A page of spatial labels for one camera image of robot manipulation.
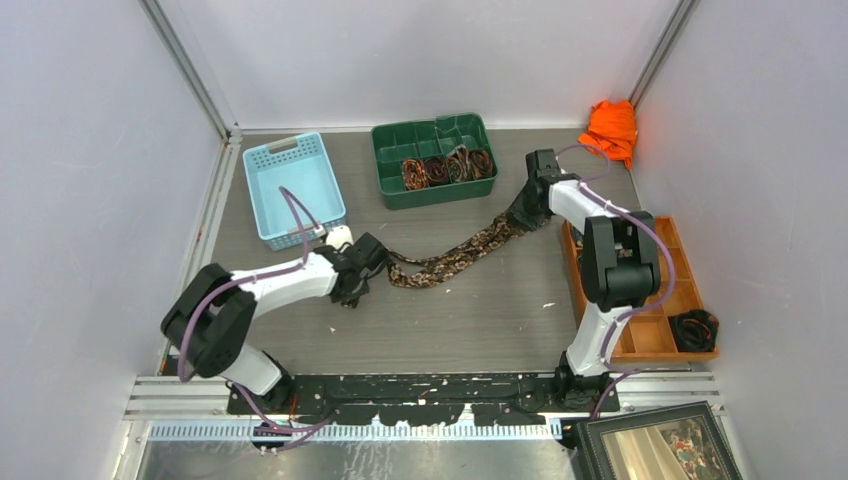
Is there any brown floral tie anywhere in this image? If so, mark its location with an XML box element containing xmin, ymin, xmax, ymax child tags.
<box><xmin>386</xmin><ymin>211</ymin><xmax>551</xmax><ymax>289</ymax></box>

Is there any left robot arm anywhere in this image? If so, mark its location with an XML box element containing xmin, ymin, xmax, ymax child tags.
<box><xmin>161</xmin><ymin>233</ymin><xmax>388</xmax><ymax>413</ymax></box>

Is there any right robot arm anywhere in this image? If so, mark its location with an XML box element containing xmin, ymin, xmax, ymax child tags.
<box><xmin>509</xmin><ymin>149</ymin><xmax>662</xmax><ymax>411</ymax></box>

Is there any brown rolled tie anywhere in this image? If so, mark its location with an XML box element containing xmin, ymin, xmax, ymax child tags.
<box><xmin>467</xmin><ymin>148</ymin><xmax>494</xmax><ymax>180</ymax></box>

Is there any orange grey rolled tie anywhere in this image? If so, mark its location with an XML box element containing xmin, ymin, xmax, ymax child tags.
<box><xmin>446</xmin><ymin>144</ymin><xmax>473</xmax><ymax>183</ymax></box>

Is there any green divided plastic bin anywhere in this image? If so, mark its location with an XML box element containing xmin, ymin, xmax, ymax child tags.
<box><xmin>371</xmin><ymin>113</ymin><xmax>499</xmax><ymax>210</ymax></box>

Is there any dark red rolled tie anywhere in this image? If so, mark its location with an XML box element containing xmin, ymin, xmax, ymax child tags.
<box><xmin>423</xmin><ymin>156</ymin><xmax>451</xmax><ymax>187</ymax></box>

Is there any multicolour rolled tie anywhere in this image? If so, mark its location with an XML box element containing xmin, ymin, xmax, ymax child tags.
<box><xmin>401</xmin><ymin>158</ymin><xmax>429</xmax><ymax>191</ymax></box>

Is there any light blue plastic basket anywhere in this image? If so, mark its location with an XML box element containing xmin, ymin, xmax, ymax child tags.
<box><xmin>242</xmin><ymin>132</ymin><xmax>347</xmax><ymax>251</ymax></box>

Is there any orange cloth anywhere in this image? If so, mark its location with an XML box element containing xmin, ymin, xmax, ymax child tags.
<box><xmin>578</xmin><ymin>100</ymin><xmax>638</xmax><ymax>171</ymax></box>

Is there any orange wooden divided tray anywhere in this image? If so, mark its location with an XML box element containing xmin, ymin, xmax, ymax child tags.
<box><xmin>561</xmin><ymin>216</ymin><xmax>720</xmax><ymax>364</ymax></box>

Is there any black rolled tie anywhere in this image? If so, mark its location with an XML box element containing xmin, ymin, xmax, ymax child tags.
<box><xmin>667</xmin><ymin>309</ymin><xmax>720</xmax><ymax>353</ymax></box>

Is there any framed picture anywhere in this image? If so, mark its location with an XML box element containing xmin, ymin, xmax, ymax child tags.
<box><xmin>562</xmin><ymin>401</ymin><xmax>743</xmax><ymax>479</ymax></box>

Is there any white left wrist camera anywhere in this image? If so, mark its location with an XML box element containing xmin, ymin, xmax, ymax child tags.
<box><xmin>324</xmin><ymin>225</ymin><xmax>354</xmax><ymax>252</ymax></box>

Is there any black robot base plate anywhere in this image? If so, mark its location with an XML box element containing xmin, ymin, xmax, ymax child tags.
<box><xmin>226</xmin><ymin>370</ymin><xmax>619</xmax><ymax>427</ymax></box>

